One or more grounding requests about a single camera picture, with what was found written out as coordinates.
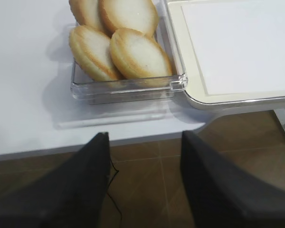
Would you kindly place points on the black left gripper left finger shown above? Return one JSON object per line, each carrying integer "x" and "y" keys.
{"x": 70, "y": 196}

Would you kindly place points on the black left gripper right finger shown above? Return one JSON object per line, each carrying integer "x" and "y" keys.
{"x": 222, "y": 195}

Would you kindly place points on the bun half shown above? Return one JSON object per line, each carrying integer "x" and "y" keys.
{"x": 90, "y": 49}
{"x": 140, "y": 15}
{"x": 138, "y": 56}
{"x": 86, "y": 12}

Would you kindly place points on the cream serving tray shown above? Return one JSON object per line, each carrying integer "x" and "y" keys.
{"x": 196, "y": 90}

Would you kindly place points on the clear plastic bun container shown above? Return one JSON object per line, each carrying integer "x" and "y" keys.
{"x": 84, "y": 88}

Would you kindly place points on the white paper tray liner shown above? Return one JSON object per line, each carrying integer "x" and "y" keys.
{"x": 240, "y": 44}

